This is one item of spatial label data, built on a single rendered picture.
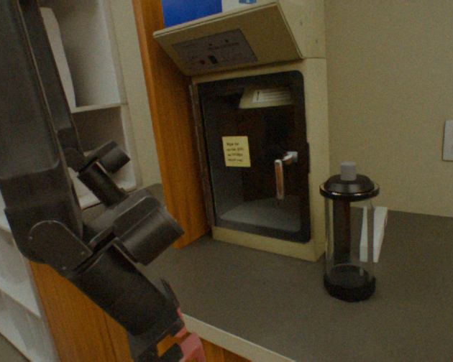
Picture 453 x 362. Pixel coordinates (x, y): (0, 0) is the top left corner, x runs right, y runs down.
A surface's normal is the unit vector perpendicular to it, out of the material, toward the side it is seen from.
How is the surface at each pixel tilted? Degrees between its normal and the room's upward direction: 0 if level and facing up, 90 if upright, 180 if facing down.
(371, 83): 90
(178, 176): 90
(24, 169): 75
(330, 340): 0
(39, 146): 79
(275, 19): 135
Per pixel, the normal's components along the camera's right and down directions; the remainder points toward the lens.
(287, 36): -0.33, 0.88
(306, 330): -0.11, -0.96
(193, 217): 0.80, 0.07
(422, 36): -0.59, 0.28
